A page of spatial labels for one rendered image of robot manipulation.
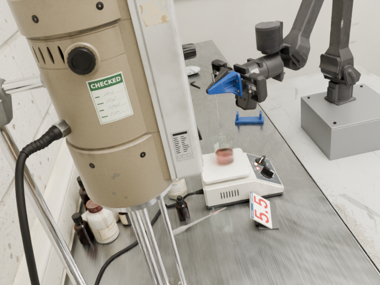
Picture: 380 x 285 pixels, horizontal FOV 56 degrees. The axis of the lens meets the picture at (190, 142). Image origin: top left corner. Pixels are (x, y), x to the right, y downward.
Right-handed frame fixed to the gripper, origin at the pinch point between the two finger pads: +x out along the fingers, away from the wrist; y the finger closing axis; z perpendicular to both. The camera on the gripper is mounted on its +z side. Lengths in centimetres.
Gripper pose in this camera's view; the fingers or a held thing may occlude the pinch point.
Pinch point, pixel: (219, 86)
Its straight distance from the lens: 83.8
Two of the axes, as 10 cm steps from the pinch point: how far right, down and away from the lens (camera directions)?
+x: -8.5, 4.0, -3.4
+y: -4.9, -3.8, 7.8
